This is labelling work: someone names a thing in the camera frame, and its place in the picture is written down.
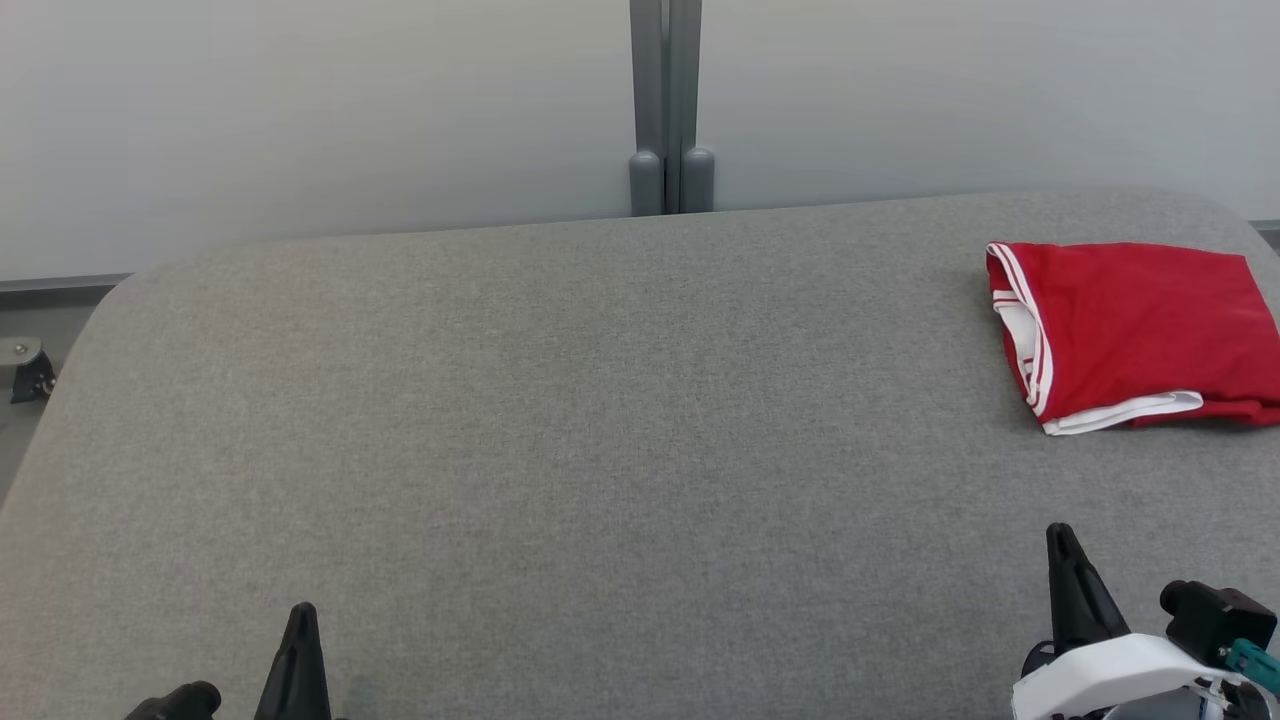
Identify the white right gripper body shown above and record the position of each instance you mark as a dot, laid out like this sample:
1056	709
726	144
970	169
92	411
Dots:
1100	675

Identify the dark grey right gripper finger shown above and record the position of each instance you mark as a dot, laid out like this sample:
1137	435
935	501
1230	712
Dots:
1062	600
1098	610

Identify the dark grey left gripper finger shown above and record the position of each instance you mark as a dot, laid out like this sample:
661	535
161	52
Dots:
314	685
282	685

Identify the red jersey with striped trim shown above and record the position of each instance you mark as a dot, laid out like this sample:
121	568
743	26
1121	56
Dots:
1150	310

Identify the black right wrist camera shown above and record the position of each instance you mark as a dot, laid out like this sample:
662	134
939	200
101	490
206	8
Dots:
1215	615

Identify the silver caster with black bracket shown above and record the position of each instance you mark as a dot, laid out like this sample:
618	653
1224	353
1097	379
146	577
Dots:
35	380

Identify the grey double partition post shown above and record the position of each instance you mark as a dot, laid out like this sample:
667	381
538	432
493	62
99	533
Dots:
648	80

